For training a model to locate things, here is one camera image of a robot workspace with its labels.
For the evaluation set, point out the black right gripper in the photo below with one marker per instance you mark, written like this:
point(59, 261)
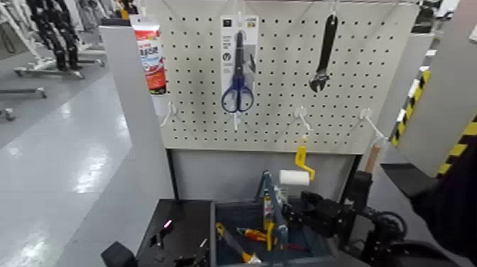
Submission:
point(335, 220)

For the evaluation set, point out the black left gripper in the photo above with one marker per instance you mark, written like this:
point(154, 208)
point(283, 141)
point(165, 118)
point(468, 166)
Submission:
point(166, 260)

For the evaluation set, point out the yellow pliers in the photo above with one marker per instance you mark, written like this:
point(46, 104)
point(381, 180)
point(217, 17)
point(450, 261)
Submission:
point(269, 231)

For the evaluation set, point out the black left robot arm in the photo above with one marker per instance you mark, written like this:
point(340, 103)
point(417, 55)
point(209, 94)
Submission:
point(118, 256)

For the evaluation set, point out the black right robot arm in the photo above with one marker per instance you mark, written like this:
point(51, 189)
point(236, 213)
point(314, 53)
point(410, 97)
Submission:
point(384, 231)

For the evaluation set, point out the yellow grey hand tool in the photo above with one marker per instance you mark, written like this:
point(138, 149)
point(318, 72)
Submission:
point(233, 242)

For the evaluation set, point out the red yellow screwdriver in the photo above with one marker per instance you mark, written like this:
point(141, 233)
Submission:
point(255, 235)

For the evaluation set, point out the grey pegboard stand panel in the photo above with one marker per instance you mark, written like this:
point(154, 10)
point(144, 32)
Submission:
point(231, 175)

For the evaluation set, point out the white pegboard hook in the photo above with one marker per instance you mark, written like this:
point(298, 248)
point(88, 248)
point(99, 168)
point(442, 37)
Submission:
point(235, 120)
point(333, 5)
point(170, 111)
point(367, 115)
point(301, 113)

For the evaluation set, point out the grey partition panel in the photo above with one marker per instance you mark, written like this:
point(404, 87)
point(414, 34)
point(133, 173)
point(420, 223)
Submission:
point(130, 112)

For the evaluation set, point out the large black bulky object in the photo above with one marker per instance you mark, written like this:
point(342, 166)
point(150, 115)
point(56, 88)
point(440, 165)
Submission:
point(454, 208)

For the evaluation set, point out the blue scissors in package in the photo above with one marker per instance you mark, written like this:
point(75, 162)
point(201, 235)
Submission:
point(238, 69)

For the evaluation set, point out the beige perforated pegboard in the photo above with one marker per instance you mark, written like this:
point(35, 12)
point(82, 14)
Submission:
point(277, 56)

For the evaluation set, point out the black adjustable wrench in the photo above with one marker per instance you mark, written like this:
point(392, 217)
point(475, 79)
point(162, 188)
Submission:
point(328, 37)

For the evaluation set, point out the red white sealant tube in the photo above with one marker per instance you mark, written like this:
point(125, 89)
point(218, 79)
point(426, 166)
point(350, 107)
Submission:
point(151, 56)

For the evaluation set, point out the grey wheeled stand base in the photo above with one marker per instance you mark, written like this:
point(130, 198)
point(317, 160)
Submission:
point(48, 71)

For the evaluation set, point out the grey wheeled stand leg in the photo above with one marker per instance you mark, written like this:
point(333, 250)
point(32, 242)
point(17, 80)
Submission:
point(22, 91)

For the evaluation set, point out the black robot on stand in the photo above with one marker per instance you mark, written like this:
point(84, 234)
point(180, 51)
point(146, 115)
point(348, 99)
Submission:
point(56, 33)

